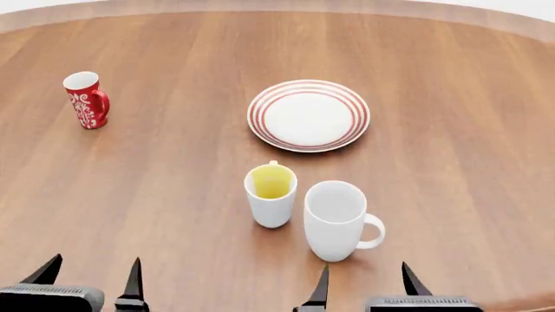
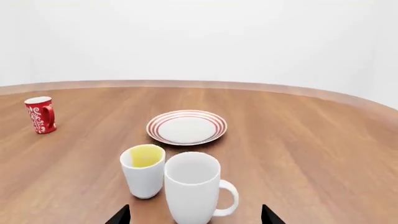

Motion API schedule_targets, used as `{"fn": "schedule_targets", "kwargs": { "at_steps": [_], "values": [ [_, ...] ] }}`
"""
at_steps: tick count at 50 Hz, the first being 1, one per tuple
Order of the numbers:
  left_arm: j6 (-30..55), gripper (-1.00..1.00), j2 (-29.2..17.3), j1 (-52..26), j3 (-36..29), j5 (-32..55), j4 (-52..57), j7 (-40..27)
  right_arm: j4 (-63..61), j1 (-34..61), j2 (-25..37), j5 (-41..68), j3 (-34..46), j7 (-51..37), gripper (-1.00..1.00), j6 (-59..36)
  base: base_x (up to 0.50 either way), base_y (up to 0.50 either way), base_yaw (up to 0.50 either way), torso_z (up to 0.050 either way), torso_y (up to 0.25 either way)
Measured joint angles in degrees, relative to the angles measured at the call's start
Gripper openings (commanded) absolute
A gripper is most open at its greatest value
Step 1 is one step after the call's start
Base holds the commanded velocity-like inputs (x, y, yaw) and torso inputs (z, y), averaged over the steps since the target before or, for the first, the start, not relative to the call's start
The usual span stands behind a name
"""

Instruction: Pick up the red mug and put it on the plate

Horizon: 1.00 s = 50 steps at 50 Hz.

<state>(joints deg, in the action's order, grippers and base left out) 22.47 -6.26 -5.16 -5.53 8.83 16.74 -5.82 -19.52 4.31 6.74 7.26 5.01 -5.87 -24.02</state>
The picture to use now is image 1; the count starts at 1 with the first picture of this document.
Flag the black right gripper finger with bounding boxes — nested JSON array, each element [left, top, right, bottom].
[[401, 261, 434, 296], [292, 264, 330, 312]]

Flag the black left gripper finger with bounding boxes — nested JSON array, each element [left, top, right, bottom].
[[20, 252, 64, 286], [114, 257, 150, 312]]

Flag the large white mug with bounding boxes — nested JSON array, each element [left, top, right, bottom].
[[303, 179, 387, 263]]

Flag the white mug with yellow inside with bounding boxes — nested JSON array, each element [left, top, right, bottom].
[[243, 159, 299, 229]]

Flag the red mug with white pattern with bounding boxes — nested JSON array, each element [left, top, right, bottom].
[[62, 70, 111, 130]]

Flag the white plate with red rings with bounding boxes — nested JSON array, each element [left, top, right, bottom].
[[246, 79, 371, 153]]

